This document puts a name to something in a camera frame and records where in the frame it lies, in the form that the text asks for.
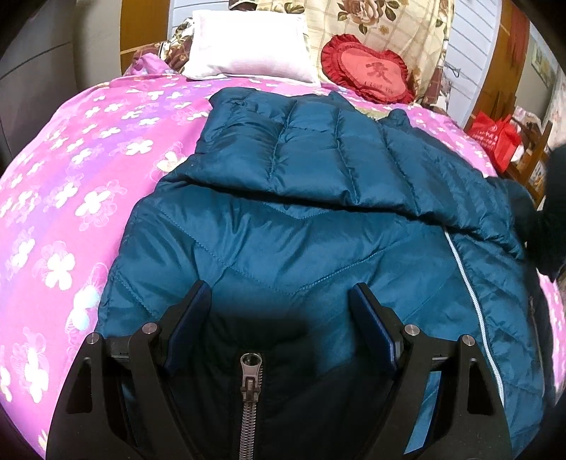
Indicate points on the red heart cushion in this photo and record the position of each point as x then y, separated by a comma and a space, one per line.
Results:
369, 73

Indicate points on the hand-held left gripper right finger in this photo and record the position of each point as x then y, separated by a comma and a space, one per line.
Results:
370, 325

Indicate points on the wooden chair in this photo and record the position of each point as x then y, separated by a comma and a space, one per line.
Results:
533, 152

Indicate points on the white slatted headboard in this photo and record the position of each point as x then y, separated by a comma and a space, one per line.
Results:
471, 57

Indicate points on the brown floral cloth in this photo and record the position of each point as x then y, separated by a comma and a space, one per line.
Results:
177, 48

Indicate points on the dark blurred object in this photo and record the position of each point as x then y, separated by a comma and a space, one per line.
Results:
555, 212

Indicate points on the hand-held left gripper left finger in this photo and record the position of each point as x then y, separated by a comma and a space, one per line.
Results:
191, 319

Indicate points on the pink floral bedsheet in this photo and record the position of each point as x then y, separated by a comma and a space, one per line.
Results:
79, 177

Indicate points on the white pillow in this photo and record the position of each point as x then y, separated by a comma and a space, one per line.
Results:
247, 44

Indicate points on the grey wardrobe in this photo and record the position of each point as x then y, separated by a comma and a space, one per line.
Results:
48, 75

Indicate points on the beige floral pillow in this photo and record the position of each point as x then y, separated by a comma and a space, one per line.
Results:
389, 22

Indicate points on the teal puffer jacket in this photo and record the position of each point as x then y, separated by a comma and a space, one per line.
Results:
287, 230

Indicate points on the red shopping bag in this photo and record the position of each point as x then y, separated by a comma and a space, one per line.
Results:
493, 135

